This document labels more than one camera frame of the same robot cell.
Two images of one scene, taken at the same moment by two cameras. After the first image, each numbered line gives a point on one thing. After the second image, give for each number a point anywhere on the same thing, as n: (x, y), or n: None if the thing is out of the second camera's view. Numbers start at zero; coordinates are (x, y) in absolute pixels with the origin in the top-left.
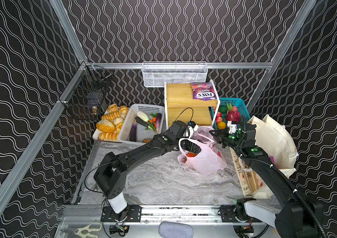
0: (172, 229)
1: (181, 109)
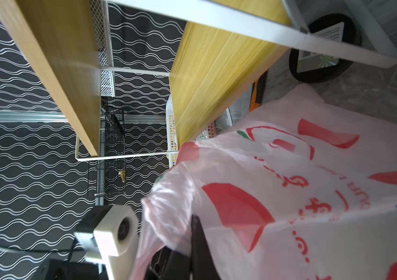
0: None
1: (226, 46)
